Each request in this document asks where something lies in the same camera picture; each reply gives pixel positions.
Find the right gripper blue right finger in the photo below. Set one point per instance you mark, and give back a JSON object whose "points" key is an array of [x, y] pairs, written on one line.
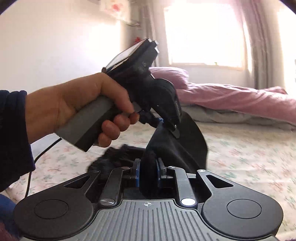
{"points": [[164, 179]]}

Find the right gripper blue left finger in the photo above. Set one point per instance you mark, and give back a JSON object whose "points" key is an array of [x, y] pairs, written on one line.
{"points": [[134, 174]]}

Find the black pants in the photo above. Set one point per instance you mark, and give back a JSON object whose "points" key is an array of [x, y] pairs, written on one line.
{"points": [[188, 152]]}

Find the dark blue sleeve forearm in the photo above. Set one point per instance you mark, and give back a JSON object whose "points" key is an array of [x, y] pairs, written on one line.
{"points": [[16, 153]]}

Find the person's left hand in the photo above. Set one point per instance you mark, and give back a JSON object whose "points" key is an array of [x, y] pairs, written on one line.
{"points": [[49, 108]]}

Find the pink pillow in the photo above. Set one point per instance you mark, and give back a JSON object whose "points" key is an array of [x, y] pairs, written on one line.
{"points": [[177, 76]]}

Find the pink and grey duvet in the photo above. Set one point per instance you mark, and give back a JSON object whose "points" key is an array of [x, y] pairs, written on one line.
{"points": [[272, 103]]}

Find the window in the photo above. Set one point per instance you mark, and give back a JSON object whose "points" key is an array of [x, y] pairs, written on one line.
{"points": [[204, 33]]}

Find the floral bed sheet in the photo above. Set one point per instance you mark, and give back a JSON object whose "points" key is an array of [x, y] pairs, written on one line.
{"points": [[261, 158]]}

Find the grey curtain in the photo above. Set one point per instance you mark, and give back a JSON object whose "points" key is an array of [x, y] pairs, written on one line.
{"points": [[263, 51]]}

